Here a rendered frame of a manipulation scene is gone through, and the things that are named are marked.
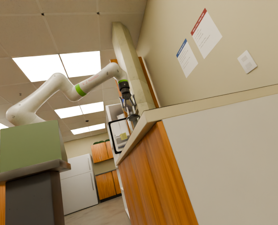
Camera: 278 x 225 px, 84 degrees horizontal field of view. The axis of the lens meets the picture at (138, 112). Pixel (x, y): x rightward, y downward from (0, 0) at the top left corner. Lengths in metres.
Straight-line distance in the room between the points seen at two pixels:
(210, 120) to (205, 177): 0.18
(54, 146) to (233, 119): 0.88
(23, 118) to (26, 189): 0.44
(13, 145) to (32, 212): 0.35
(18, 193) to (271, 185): 1.03
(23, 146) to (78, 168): 5.45
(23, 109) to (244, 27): 1.40
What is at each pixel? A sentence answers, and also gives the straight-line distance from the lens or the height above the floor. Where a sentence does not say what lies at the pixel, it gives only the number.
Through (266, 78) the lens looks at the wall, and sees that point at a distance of 1.05.
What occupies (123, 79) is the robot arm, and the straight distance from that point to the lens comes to 1.34.
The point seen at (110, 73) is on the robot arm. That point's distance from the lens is 1.27.
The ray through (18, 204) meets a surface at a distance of 1.02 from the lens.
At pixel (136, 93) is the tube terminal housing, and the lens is 1.70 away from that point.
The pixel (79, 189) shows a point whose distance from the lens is 6.43.
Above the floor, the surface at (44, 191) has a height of 0.81.
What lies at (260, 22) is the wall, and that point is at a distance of 1.08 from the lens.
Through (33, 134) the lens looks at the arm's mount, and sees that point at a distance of 1.05.
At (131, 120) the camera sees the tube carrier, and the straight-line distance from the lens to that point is 1.19.
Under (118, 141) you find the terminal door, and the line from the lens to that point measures 1.84.
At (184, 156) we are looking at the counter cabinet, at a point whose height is 0.78.
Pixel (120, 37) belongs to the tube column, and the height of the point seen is 2.35.
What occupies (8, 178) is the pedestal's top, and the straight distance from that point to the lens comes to 0.98.
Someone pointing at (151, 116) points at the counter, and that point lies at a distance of 0.47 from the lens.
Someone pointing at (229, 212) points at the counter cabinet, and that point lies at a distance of 0.53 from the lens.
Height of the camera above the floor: 0.79
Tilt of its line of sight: 19 degrees up
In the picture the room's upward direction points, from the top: 17 degrees counter-clockwise
